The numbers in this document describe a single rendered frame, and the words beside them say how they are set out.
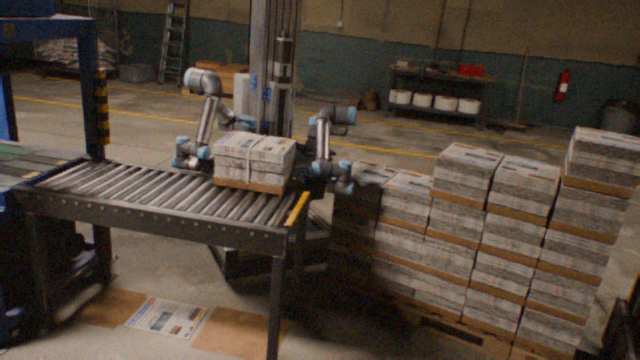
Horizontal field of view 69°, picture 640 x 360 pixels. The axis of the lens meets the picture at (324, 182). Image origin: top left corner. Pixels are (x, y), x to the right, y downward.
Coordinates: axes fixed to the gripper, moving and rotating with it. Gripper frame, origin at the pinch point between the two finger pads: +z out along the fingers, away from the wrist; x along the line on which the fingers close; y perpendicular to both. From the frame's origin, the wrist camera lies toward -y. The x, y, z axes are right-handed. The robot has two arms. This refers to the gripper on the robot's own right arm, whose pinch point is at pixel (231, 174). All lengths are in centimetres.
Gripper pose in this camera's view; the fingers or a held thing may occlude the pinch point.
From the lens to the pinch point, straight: 270.3
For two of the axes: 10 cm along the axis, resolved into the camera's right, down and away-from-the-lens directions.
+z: 9.8, 1.5, -1.2
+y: 1.0, -9.3, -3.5
